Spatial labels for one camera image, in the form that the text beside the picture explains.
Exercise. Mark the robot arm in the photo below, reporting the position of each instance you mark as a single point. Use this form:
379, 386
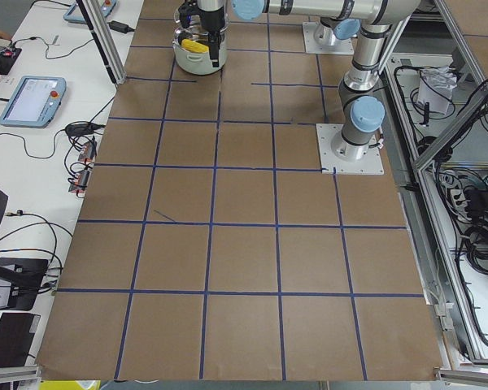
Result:
333, 32
364, 115

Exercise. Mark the pale green cooking pot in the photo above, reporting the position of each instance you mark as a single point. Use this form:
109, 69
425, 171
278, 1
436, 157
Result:
197, 64

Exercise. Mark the white paper bag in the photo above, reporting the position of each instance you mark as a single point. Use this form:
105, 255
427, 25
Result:
436, 89

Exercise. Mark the black monitor stand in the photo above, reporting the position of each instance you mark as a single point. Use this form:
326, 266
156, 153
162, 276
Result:
20, 282

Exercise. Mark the black power adapter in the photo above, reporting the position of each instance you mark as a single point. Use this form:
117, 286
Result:
120, 27

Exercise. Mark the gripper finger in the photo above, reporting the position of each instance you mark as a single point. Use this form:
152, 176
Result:
214, 48

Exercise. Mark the aluminium frame post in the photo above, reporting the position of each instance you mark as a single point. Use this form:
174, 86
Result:
103, 39

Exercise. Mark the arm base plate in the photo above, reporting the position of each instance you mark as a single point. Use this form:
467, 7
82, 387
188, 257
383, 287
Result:
319, 39
341, 158

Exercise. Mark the yellow corn cob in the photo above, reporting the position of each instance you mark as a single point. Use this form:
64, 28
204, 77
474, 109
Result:
193, 46

